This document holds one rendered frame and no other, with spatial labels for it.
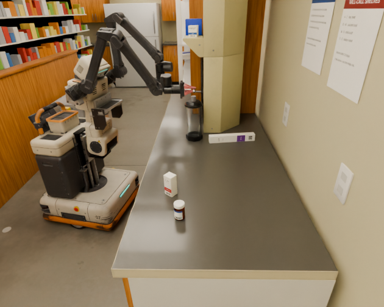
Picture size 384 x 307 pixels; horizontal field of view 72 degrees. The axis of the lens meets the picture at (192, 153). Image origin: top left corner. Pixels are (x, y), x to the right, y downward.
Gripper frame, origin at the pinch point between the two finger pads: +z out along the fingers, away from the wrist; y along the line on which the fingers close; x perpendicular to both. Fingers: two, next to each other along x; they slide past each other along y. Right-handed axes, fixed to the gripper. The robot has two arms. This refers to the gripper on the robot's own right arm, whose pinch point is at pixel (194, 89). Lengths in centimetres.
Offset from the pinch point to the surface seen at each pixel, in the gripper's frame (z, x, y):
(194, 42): 0.3, -10.8, 29.0
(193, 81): -1.3, 26.3, -1.0
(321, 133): 49, -78, 3
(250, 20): 37, 26, 38
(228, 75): 20.8, -6.5, 9.6
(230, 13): 19.8, -7.5, 43.0
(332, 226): 49, -100, -21
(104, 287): -62, -56, -120
